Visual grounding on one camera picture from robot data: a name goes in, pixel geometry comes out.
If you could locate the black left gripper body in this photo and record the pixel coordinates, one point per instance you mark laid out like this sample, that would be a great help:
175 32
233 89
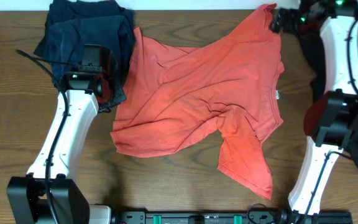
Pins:
115 94

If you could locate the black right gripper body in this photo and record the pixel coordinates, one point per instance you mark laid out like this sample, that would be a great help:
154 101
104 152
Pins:
296 24

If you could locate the red t-shirt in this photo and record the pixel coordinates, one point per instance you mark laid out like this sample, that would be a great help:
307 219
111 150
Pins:
176 96

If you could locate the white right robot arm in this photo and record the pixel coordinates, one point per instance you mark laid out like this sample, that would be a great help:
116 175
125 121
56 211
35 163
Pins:
331 123

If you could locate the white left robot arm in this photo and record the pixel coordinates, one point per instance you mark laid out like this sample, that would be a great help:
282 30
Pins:
48 192

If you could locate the folded navy blue clothes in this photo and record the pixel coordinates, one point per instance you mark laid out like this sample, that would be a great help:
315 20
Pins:
71 25

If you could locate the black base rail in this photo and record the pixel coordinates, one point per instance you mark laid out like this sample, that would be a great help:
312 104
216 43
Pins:
256 214

